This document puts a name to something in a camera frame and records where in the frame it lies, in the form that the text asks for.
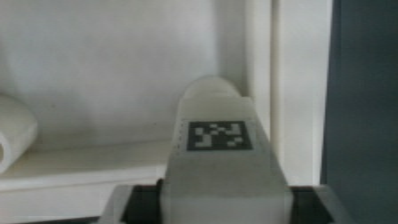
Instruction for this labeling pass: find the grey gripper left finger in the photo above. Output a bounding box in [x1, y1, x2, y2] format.
[97, 185, 133, 224]

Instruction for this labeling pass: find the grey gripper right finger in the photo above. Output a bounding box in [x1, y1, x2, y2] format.
[314, 185, 355, 224]

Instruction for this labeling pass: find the white furniture leg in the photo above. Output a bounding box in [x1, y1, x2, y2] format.
[160, 77, 293, 224]

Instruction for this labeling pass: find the white square tabletop part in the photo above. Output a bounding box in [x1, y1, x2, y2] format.
[0, 0, 334, 224]

